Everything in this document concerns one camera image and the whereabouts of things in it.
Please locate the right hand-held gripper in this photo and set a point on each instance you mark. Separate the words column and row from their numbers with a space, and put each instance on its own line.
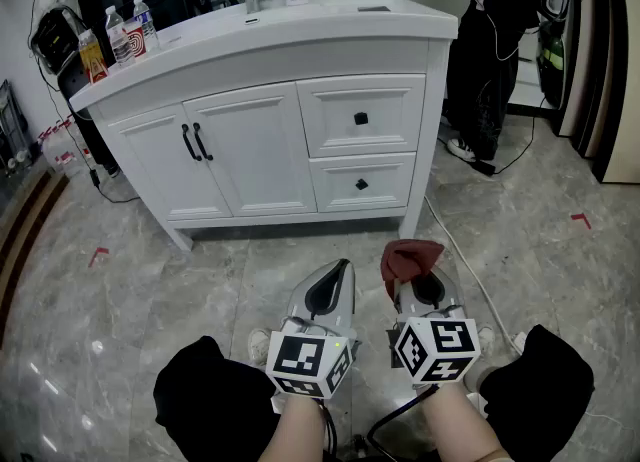
column 440, row 350

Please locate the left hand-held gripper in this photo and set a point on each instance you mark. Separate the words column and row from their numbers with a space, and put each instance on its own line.
column 300, row 360

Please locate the dark red cloth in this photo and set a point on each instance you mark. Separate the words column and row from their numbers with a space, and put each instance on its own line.
column 407, row 260

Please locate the small white drawer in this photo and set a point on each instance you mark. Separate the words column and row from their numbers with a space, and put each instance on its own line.
column 390, row 185

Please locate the large white drawer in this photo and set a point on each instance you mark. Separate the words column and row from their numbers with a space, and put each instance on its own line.
column 330, row 120

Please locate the person's right forearm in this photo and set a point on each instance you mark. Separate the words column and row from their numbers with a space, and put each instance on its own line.
column 460, row 425

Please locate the person's left forearm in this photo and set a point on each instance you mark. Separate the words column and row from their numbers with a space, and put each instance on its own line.
column 295, row 430

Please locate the black square drawer knob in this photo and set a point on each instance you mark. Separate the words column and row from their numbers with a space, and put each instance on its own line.
column 361, row 118
column 362, row 184

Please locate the person's right shoe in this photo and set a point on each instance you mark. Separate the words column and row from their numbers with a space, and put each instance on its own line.
column 486, row 337

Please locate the person's shoe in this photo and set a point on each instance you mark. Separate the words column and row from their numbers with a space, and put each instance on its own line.
column 259, row 345
column 486, row 337

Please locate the person's left shoe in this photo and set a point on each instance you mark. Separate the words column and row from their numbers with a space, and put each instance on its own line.
column 259, row 345

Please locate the white power strip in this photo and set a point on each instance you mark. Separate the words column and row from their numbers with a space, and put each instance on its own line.
column 519, row 342

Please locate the black stool caster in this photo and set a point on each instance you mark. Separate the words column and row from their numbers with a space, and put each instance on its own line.
column 358, row 442

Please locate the person's right leg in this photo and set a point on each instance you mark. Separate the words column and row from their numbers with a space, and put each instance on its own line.
column 540, row 390

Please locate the person's leg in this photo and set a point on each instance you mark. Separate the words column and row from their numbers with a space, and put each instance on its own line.
column 540, row 390
column 210, row 400

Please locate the person's left leg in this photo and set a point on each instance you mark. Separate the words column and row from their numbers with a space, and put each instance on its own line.
column 210, row 400

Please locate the white cabinet door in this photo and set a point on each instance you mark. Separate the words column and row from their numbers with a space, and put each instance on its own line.
column 255, row 150
column 165, row 170

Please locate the white vanity cabinet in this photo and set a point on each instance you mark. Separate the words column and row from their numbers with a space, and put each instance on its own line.
column 300, row 50

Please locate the green black bag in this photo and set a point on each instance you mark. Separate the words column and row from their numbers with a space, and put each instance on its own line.
column 552, row 60

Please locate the cluster of clear plastic jugs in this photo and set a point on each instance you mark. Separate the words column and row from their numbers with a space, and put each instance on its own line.
column 62, row 152

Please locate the brown wooden step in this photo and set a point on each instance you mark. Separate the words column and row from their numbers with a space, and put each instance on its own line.
column 25, row 230

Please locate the red white paper cup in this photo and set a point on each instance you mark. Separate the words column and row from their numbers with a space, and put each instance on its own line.
column 136, row 42

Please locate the clear water bottle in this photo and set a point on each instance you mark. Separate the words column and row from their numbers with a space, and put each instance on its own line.
column 120, row 42
column 147, row 25

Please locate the yellow red carton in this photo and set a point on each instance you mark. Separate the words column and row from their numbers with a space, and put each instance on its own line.
column 92, row 60

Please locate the dark wooden door frame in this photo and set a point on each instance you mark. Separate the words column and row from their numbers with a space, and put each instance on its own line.
column 615, row 75

